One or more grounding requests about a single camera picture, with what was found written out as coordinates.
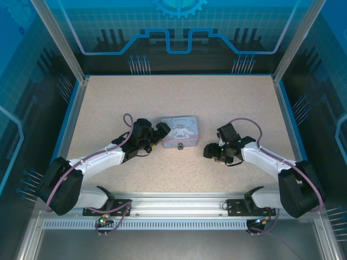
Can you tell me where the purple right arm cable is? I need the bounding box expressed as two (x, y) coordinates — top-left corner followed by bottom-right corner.
(229, 118), (326, 212)

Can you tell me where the small LED connector board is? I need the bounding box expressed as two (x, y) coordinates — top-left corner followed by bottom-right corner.
(249, 216), (272, 228)
(97, 215), (114, 228)

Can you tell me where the aluminium frame post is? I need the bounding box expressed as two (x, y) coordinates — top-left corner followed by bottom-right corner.
(29, 0), (91, 83)
(272, 0), (327, 83)

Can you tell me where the cartoon print tin box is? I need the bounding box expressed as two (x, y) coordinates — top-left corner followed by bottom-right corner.
(160, 116), (198, 149)

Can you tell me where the aluminium frame side rail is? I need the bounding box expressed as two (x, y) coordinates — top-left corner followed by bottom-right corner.
(16, 77), (91, 260)
(272, 75), (347, 260)

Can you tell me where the slotted grey cable duct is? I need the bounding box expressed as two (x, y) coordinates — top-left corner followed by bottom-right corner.
(42, 219), (252, 231)

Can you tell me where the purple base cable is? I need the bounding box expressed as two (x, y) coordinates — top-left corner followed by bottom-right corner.
(89, 203), (133, 237)
(245, 208), (280, 237)

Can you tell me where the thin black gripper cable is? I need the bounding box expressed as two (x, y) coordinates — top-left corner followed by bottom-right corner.
(224, 156), (244, 167)
(134, 147), (153, 158)

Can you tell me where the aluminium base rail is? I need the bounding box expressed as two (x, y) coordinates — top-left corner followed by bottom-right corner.
(81, 191), (323, 220)

